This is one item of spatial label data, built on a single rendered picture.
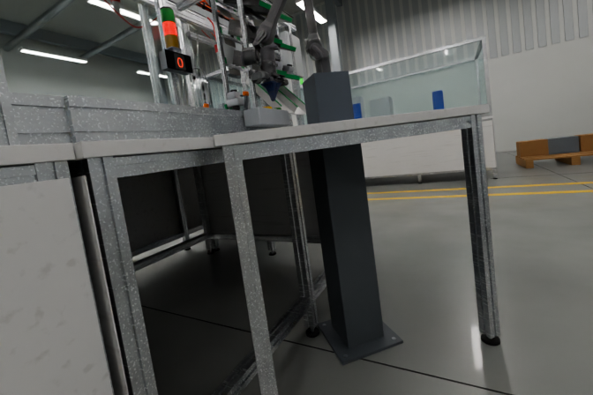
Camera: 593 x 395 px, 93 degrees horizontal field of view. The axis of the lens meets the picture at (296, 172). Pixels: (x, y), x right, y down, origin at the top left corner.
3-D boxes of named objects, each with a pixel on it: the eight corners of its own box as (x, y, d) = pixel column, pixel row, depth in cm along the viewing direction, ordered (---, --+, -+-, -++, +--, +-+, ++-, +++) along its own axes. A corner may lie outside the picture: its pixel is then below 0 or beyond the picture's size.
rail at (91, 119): (295, 136, 133) (291, 113, 132) (77, 145, 56) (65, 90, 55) (284, 137, 136) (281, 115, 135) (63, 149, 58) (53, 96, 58)
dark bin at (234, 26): (281, 45, 148) (284, 29, 145) (264, 40, 138) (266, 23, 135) (245, 39, 163) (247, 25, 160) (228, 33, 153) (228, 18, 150)
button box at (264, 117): (290, 124, 116) (288, 109, 116) (260, 123, 98) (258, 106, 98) (276, 127, 120) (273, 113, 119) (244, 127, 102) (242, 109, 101)
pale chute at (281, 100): (294, 113, 150) (297, 106, 147) (277, 113, 139) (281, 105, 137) (262, 85, 161) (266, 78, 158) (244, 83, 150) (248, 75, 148)
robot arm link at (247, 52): (271, 34, 116) (243, 40, 118) (266, 26, 108) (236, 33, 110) (274, 63, 117) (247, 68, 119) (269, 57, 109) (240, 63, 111)
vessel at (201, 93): (219, 117, 219) (211, 67, 216) (205, 116, 207) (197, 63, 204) (206, 120, 226) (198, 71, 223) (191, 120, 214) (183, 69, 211)
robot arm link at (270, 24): (311, -17, 111) (288, -27, 113) (309, -29, 103) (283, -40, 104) (281, 55, 116) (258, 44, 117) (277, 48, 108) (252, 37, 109)
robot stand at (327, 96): (355, 123, 107) (349, 70, 105) (320, 128, 103) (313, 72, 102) (339, 128, 120) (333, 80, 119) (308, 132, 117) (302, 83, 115)
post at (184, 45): (210, 154, 253) (183, -7, 242) (202, 155, 245) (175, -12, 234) (206, 155, 255) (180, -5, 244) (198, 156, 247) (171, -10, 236)
